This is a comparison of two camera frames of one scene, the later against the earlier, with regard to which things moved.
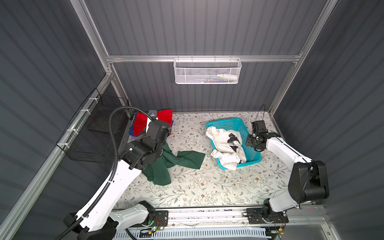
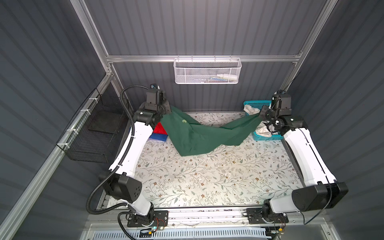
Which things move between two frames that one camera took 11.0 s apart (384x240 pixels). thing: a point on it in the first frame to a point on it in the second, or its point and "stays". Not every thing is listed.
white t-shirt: x=228 y=148 to x=262 y=129
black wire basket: x=88 y=138 stays
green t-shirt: x=157 y=171 to x=190 y=137
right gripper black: x=248 y=140 to x=261 y=113
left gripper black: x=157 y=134 to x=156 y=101
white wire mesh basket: x=207 y=70 stays
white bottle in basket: x=227 y=77 stays
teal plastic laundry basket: x=252 y=155 to x=258 y=104
